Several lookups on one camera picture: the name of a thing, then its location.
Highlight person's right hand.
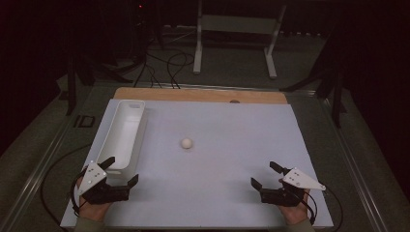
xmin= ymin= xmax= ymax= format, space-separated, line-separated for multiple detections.
xmin=278 ymin=190 xmax=311 ymax=226

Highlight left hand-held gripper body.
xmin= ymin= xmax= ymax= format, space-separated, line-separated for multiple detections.
xmin=77 ymin=162 xmax=132 ymax=206

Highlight small black frame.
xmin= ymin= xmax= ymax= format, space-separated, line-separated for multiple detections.
xmin=73 ymin=114 xmax=97 ymax=130

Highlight hand-held gripper cable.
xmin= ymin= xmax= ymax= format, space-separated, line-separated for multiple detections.
xmin=299 ymin=185 xmax=344 ymax=232
xmin=39 ymin=142 xmax=94 ymax=228

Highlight white table cover sheet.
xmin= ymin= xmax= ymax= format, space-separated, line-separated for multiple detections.
xmin=60 ymin=99 xmax=335 ymax=231

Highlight black floor cables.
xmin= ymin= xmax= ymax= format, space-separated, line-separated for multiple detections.
xmin=132 ymin=51 xmax=196 ymax=90

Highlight black tripod stand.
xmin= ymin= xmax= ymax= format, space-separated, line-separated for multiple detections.
xmin=65 ymin=52 xmax=133 ymax=117
xmin=279 ymin=30 xmax=349 ymax=130

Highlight person's left hand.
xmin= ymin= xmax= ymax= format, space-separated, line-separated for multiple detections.
xmin=75 ymin=175 xmax=113 ymax=223

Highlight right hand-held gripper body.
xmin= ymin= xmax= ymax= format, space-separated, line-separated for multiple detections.
xmin=259 ymin=166 xmax=327 ymax=208

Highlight white metal stand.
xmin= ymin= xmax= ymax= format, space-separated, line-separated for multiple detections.
xmin=192 ymin=0 xmax=288 ymax=80

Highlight left hand-held gripper cable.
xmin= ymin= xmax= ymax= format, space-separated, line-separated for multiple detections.
xmin=39 ymin=142 xmax=94 ymax=228

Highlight right hand-held gripper cable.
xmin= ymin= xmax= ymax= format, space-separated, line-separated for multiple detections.
xmin=299 ymin=185 xmax=344 ymax=232

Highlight white plastic bin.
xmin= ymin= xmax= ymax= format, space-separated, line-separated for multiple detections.
xmin=96 ymin=99 xmax=150 ymax=179

